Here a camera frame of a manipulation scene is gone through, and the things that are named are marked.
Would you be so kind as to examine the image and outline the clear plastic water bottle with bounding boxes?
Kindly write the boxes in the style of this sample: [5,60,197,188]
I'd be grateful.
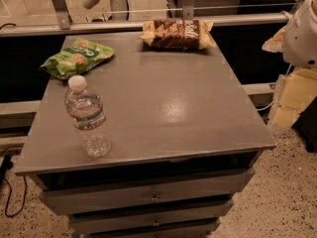
[64,75,111,158]

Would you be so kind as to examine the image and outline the green rice chip bag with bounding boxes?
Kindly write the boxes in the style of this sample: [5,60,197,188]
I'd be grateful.
[40,37,114,80]

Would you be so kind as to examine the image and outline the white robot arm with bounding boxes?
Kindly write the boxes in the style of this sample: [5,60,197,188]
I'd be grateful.
[262,0,317,128]

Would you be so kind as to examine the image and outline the bottom cabinet drawer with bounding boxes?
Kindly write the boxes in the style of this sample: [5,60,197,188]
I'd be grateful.
[89,218,220,238]

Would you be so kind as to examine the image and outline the cabinet drawer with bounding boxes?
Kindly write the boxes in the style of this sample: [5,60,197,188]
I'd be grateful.
[89,218,220,238]
[70,198,233,234]
[40,168,255,215]

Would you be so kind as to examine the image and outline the black floor cable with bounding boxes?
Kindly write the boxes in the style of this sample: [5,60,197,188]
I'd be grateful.
[0,146,28,218]

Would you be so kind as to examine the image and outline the brown chip bag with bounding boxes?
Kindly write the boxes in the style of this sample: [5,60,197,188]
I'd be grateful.
[141,19,216,50]

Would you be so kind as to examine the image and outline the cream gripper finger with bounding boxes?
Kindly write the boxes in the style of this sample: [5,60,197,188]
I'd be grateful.
[269,67,317,128]
[262,27,285,53]

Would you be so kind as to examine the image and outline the grey metal railing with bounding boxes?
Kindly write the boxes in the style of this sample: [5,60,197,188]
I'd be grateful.
[0,0,304,37]

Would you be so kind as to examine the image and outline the middle cabinet drawer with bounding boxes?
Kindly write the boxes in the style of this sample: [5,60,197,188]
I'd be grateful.
[70,198,233,234]

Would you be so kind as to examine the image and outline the grey drawer cabinet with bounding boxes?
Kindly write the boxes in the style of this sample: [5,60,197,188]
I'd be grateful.
[14,31,277,238]

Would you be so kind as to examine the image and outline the top cabinet drawer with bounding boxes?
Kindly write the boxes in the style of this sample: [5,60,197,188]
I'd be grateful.
[40,168,255,215]

